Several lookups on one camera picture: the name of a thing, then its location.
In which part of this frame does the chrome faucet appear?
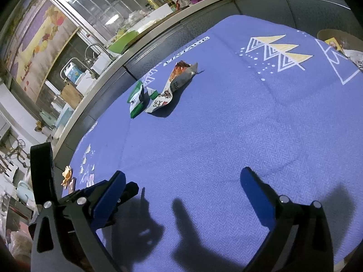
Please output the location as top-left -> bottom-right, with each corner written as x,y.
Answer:
84,43 -> 115,63

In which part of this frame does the yellow snack packet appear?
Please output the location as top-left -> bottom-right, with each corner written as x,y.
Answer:
323,38 -> 345,53

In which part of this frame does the green plastic tray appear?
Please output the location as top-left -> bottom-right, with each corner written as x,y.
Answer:
108,31 -> 139,54

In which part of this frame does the white crumpled wrapper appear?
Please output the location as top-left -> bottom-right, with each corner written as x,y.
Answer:
343,48 -> 363,73

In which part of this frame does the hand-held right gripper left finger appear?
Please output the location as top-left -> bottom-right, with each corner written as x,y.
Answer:
28,171 -> 127,272

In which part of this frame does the grey kitchen counter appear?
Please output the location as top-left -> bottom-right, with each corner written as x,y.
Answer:
52,0 -> 363,162

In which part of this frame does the white foam box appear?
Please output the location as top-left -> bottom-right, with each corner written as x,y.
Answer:
136,7 -> 173,32

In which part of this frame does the small orange wrapper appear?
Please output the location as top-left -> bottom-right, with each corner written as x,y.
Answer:
61,166 -> 74,187

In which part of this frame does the red and silver snack wrapper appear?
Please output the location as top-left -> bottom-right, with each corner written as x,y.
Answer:
145,60 -> 199,114

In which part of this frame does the wooden board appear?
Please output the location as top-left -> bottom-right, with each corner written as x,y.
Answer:
61,82 -> 84,109

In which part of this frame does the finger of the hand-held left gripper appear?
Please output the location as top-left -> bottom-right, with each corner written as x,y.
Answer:
107,181 -> 139,226
30,142 -> 59,204

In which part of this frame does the green snack packet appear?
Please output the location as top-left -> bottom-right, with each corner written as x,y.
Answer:
127,80 -> 151,119

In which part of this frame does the fruit wall poster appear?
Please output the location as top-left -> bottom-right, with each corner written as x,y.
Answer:
0,0 -> 80,104

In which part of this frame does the blue printed tablecloth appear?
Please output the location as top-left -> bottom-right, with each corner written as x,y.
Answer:
69,14 -> 363,272

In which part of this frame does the barred glass window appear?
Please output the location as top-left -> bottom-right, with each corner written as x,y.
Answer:
54,0 -> 171,49

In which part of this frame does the round brown basket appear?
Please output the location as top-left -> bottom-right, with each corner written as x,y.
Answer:
317,29 -> 363,71

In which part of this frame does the white square container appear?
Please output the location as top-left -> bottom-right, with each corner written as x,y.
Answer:
92,54 -> 111,73

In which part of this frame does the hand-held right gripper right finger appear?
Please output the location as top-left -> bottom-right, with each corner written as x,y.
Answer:
240,167 -> 335,272

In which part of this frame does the blue and white detergent jug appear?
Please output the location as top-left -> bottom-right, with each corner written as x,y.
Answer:
60,58 -> 86,81

